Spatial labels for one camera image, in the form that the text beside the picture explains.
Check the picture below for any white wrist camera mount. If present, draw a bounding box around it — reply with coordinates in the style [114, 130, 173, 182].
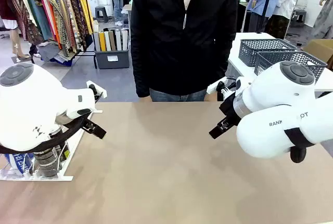
[86, 80, 107, 103]
[207, 76, 245, 102]

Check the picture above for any gray blue fabric pile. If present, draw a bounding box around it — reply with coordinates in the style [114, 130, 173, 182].
[37, 42, 86, 68]

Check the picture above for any orange garment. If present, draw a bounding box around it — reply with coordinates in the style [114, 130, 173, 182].
[48, 0, 63, 50]

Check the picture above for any yellow fabric roll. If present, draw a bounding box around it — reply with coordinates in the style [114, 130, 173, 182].
[98, 31, 107, 52]

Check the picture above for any teal green garment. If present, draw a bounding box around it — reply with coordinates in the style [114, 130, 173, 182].
[22, 0, 53, 40]

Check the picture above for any mannequin maroon top white skirt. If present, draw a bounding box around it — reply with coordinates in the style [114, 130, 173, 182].
[0, 0, 32, 61]

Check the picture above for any person in black jacket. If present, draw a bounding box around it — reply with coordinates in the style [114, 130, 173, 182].
[130, 0, 239, 102]

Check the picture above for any dark patterned garment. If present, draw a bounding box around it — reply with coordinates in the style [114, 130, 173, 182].
[62, 0, 88, 50]

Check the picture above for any brown patterned garment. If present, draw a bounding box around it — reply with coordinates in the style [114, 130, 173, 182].
[11, 0, 44, 45]

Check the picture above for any gray plastic stool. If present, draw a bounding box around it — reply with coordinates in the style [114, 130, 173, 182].
[95, 5, 109, 23]
[290, 7, 308, 27]

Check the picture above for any yellow garment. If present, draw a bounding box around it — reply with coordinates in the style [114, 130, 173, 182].
[73, 0, 94, 35]

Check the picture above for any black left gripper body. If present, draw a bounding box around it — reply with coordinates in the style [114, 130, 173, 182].
[78, 116, 92, 128]

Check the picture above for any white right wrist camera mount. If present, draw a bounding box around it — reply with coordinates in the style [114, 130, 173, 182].
[207, 76, 245, 102]

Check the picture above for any person's left forearm black sleeve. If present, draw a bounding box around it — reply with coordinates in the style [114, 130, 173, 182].
[207, 36, 239, 95]

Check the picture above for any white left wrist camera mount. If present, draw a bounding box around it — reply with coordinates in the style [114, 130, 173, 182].
[86, 80, 107, 103]

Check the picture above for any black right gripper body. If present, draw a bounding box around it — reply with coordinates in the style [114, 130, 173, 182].
[219, 93, 242, 128]

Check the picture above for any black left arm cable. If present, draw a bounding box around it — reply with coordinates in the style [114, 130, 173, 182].
[0, 114, 92, 154]

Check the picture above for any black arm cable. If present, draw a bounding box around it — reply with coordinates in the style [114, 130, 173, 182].
[284, 127, 317, 164]
[0, 114, 92, 154]

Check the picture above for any person's right forearm black sleeve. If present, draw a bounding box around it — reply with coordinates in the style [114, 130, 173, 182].
[131, 36, 152, 99]

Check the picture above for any gold patterned garment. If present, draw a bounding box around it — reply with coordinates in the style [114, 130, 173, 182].
[43, 0, 79, 53]

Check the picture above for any bystander in jeans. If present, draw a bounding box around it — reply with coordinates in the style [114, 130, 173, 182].
[108, 0, 124, 27]

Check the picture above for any small white cabinet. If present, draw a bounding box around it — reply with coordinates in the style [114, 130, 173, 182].
[87, 0, 99, 18]

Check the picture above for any black clothes rack frame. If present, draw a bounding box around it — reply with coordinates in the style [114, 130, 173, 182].
[30, 0, 98, 69]

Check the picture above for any mannequin in gray dress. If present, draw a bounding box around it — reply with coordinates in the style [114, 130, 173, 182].
[311, 0, 333, 40]

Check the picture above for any small light desk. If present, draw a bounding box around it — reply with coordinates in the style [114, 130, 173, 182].
[121, 4, 132, 31]

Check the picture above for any gray storage bin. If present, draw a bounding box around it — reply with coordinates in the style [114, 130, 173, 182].
[94, 48, 130, 70]

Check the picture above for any black drink can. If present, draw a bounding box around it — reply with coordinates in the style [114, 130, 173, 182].
[33, 140, 63, 178]
[58, 140, 71, 163]

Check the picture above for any blue drink can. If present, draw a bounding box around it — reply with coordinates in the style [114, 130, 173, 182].
[4, 152, 36, 177]

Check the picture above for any gray plastic lattice basket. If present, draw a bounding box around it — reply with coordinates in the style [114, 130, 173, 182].
[253, 51, 328, 83]
[239, 38, 297, 68]

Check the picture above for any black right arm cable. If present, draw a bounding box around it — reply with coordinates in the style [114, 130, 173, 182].
[284, 127, 317, 164]

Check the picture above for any white wire can dispenser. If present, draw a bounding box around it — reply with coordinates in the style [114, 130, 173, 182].
[0, 109, 104, 182]

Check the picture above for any white fabric roll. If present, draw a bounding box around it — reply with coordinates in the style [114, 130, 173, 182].
[93, 31, 101, 52]
[121, 29, 129, 50]
[104, 31, 112, 51]
[115, 29, 122, 51]

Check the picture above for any cardboard box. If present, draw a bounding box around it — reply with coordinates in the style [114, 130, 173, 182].
[303, 38, 333, 70]

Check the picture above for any brown fabric roll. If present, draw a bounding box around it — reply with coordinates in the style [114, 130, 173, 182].
[108, 30, 117, 51]

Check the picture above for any white side table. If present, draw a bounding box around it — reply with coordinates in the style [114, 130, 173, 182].
[225, 32, 333, 92]

